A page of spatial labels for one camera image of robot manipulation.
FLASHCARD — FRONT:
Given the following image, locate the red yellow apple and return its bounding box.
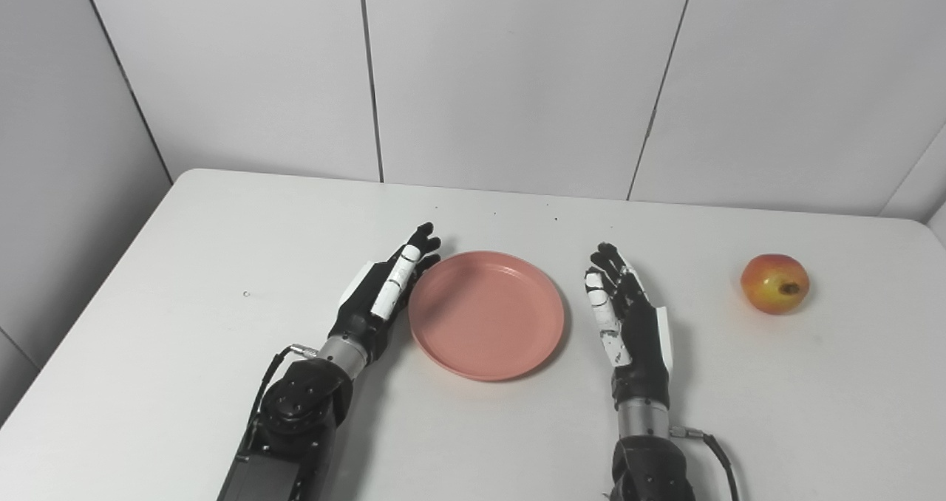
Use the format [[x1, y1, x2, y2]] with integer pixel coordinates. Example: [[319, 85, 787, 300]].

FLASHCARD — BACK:
[[741, 253, 811, 316]]

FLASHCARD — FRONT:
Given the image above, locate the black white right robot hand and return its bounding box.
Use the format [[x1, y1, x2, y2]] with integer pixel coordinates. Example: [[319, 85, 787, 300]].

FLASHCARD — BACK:
[[584, 242, 675, 409]]

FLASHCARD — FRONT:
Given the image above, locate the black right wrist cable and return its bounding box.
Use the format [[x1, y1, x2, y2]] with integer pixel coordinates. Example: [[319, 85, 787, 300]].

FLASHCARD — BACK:
[[669, 425, 741, 501]]

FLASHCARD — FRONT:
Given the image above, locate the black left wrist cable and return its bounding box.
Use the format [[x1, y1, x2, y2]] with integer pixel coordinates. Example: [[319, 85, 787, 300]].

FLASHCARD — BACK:
[[240, 344, 319, 472]]

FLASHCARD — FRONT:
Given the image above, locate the pink round plate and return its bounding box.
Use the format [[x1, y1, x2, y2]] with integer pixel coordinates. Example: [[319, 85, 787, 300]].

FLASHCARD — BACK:
[[408, 250, 566, 382]]

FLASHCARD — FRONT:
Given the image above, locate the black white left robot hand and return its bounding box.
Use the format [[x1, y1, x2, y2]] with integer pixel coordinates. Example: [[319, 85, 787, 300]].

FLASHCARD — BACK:
[[327, 222, 443, 365]]

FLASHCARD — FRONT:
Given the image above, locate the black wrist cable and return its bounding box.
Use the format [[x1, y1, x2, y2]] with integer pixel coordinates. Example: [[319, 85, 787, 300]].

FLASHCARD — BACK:
[[240, 344, 319, 472], [669, 425, 741, 501]]

